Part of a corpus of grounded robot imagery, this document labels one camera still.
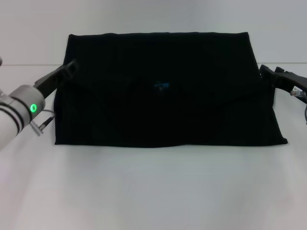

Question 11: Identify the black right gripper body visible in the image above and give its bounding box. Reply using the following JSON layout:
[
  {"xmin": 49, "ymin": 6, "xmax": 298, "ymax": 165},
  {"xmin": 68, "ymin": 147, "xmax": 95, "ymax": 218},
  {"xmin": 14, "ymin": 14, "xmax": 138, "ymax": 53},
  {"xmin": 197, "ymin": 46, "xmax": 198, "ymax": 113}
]
[{"xmin": 270, "ymin": 71, "xmax": 307, "ymax": 94}]

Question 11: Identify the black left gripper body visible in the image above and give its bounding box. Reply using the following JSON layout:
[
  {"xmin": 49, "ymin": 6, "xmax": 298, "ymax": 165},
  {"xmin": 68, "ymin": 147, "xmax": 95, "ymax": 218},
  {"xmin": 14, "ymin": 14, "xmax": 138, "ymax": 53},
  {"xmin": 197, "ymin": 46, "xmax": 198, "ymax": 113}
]
[{"xmin": 33, "ymin": 68, "xmax": 64, "ymax": 101}]

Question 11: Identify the black shirt with FREE print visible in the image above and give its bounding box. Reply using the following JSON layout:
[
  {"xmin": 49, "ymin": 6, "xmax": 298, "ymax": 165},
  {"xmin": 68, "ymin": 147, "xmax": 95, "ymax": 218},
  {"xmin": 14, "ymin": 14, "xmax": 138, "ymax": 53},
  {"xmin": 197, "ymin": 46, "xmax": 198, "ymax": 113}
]
[{"xmin": 54, "ymin": 31, "xmax": 288, "ymax": 147}]

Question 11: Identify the left arm cable with plug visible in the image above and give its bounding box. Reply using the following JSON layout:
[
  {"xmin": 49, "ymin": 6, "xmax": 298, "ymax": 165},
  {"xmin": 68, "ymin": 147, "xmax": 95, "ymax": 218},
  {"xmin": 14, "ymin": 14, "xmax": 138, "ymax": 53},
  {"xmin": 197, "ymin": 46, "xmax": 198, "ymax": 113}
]
[{"xmin": 30, "ymin": 109, "xmax": 56, "ymax": 137}]

